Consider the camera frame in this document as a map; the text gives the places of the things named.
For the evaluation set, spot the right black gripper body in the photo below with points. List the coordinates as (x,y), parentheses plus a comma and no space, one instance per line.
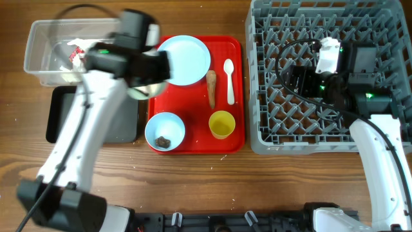
(311,84)

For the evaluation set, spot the yellow plastic cup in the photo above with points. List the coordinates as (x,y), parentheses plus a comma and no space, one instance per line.
(221,124)

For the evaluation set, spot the small light blue bowl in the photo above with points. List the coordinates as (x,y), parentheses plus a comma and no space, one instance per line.
(167,125)

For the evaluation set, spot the crumpled white paper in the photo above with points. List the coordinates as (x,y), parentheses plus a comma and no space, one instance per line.
(70,75)

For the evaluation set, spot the black waste tray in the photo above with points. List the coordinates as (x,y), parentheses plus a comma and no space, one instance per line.
(122,129)

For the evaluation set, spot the red snack wrapper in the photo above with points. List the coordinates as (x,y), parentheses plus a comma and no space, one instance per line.
(77,51)

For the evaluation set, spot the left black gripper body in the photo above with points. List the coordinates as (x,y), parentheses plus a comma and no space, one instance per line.
(161,68)

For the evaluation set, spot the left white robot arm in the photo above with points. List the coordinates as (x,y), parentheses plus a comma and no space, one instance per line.
(59,197)

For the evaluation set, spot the brown carrot piece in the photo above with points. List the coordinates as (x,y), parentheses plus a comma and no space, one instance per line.
(211,79)

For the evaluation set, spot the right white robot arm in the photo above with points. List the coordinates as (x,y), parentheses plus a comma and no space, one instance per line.
(344,80)

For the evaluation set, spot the clear plastic bin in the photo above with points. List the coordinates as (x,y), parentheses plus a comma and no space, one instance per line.
(47,49)

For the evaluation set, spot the red plastic tray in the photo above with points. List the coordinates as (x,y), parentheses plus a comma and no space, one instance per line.
(191,103)

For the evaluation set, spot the brown food lump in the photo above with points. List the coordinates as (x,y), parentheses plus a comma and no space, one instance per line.
(162,142)

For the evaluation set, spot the white plastic spoon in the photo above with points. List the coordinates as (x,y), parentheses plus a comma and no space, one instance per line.
(228,68)

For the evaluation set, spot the grey dishwasher rack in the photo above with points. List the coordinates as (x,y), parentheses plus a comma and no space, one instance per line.
(276,35)

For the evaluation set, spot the large light blue plate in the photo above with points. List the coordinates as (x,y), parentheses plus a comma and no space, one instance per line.
(189,59)

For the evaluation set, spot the green bowl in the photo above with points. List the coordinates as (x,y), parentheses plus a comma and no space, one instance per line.
(147,92)

